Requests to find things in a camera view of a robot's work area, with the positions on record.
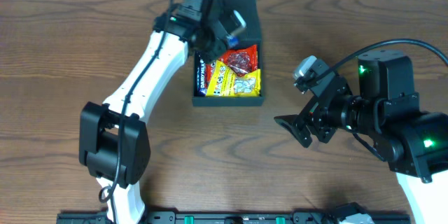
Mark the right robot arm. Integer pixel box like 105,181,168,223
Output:
274,49,447,223

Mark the red candy bag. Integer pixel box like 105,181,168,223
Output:
206,45,259,87

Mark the yellow candy bag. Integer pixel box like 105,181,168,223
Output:
206,61,261,97

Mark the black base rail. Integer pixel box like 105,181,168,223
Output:
56,210,412,224

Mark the dark green gift box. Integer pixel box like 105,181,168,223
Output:
192,0,265,107

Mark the dark blue Dairy Milk bar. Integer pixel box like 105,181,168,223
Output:
197,55,207,97

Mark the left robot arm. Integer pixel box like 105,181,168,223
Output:
78,0,246,223

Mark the small blue Eclipse mint pack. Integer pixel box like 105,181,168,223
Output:
226,34,239,48

